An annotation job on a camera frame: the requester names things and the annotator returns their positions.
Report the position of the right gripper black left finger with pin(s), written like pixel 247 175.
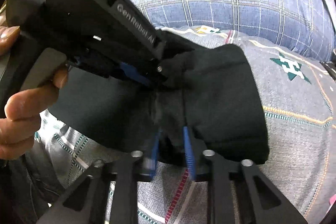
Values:
pixel 107 191

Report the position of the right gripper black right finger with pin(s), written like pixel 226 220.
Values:
pixel 237 192

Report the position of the black pants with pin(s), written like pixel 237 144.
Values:
pixel 209 92

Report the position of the person's left hand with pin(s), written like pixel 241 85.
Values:
pixel 22 115

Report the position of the grey patterned bed sheet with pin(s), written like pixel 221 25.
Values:
pixel 298 99

